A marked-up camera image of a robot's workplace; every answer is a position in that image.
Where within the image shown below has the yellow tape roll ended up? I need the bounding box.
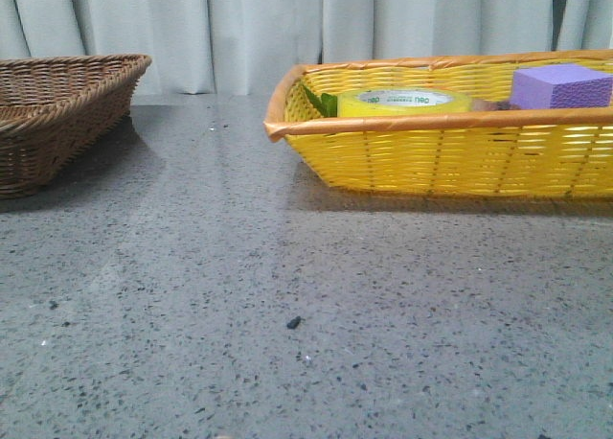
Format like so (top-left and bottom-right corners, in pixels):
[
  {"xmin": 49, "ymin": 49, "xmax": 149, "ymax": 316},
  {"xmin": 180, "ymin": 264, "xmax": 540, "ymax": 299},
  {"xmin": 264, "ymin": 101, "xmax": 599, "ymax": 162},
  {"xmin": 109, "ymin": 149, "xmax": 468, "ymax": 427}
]
[{"xmin": 337, "ymin": 87, "xmax": 473, "ymax": 117}]

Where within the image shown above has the orange toy pepper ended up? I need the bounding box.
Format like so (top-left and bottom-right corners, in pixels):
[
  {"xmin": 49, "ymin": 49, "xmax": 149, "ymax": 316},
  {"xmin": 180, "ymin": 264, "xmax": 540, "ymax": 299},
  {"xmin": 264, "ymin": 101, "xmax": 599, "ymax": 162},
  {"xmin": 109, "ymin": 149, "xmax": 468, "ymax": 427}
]
[{"xmin": 302, "ymin": 84, "xmax": 338, "ymax": 118}]

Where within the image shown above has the grey curtain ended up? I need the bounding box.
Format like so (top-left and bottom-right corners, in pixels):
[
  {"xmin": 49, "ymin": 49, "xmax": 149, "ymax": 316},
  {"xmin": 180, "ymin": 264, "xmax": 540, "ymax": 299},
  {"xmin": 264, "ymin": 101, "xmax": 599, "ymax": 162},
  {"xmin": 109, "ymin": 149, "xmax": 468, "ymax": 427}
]
[{"xmin": 1, "ymin": 0, "xmax": 612, "ymax": 95}]

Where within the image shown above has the brown toy object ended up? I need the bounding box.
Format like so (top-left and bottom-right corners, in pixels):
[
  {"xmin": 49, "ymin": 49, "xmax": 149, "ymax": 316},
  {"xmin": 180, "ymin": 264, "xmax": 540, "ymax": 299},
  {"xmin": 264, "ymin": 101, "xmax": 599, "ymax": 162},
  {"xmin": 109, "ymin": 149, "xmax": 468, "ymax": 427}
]
[{"xmin": 471, "ymin": 99, "xmax": 520, "ymax": 111}]

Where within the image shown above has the yellow woven basket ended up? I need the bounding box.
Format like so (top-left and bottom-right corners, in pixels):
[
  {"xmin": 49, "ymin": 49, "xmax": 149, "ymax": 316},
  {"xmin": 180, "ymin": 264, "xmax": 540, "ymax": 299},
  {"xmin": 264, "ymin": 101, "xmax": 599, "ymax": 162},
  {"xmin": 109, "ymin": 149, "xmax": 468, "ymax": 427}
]
[{"xmin": 264, "ymin": 49, "xmax": 612, "ymax": 199}]

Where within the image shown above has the brown wicker basket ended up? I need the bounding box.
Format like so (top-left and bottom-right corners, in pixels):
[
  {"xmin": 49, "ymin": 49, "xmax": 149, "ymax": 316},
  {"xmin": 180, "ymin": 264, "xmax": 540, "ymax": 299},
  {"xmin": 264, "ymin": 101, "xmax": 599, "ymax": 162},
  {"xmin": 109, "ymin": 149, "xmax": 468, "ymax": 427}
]
[{"xmin": 1, "ymin": 54, "xmax": 151, "ymax": 199}]

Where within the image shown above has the purple foam block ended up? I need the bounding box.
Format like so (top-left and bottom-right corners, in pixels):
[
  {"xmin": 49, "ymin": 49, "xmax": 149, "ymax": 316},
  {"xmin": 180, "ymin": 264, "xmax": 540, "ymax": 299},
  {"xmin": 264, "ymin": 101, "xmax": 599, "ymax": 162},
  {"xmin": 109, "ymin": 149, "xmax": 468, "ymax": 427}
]
[{"xmin": 510, "ymin": 63, "xmax": 612, "ymax": 109}]

